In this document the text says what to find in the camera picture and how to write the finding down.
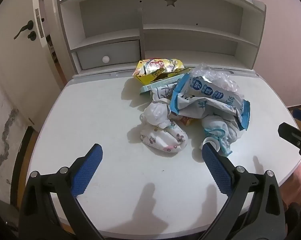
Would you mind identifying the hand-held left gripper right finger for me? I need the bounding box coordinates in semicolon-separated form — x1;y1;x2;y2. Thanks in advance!
201;142;286;240

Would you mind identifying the clear plastic bag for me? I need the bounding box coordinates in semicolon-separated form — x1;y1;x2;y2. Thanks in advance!
191;63;241;93

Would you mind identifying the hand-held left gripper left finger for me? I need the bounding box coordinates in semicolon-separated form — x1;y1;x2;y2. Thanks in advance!
18;143;103;240

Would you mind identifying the white desk hutch shelf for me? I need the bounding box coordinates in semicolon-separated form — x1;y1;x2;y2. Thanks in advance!
57;0;266;78

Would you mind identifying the light blue cigarette box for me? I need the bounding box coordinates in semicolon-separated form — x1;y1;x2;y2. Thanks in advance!
140;74;188;95

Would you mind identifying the yellow snack bag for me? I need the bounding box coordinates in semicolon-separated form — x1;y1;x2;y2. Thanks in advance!
133;58;186;85

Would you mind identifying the black door handle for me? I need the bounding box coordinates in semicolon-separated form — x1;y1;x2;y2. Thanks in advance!
14;20;36;41

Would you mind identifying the white cloth with blue trim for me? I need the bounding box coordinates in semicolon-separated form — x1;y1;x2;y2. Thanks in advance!
200;115;244;156

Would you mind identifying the white printed paper wrapper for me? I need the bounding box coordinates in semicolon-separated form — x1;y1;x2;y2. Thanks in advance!
151;84;179;103

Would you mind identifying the white door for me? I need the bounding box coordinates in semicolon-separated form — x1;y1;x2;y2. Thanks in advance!
0;0;63;133

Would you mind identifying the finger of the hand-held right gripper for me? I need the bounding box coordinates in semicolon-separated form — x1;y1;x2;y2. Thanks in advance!
278;122;301;157

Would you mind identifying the grey hutch drawer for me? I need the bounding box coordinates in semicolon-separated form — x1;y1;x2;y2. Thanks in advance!
76;40;141;70

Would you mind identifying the blue and white snack wrapper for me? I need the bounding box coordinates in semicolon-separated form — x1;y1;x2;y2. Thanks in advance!
171;72;251;131

